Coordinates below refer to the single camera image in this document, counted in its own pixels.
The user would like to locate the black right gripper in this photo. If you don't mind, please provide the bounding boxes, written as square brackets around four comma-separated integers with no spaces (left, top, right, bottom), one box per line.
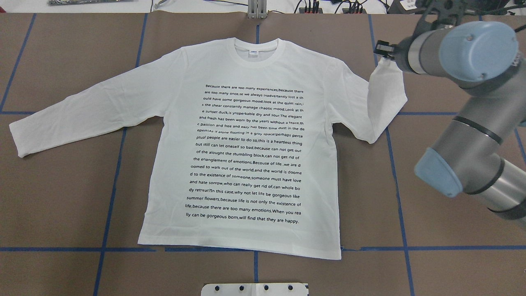
[374,37,411,66]

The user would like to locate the white long-sleeve printed shirt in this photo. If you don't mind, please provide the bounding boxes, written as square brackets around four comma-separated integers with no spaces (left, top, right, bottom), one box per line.
[9,38,407,260]

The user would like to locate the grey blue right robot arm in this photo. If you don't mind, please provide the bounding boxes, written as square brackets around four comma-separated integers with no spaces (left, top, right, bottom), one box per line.
[374,21,526,227]

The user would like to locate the black power strip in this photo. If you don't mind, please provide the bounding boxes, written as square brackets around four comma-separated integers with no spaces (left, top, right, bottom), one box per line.
[294,0,367,14]

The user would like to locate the grey aluminium frame post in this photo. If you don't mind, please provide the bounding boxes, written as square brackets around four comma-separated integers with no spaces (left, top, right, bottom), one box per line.
[247,0,268,19]

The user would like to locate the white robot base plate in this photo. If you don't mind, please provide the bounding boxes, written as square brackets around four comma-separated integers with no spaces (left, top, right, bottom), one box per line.
[201,282,309,296]

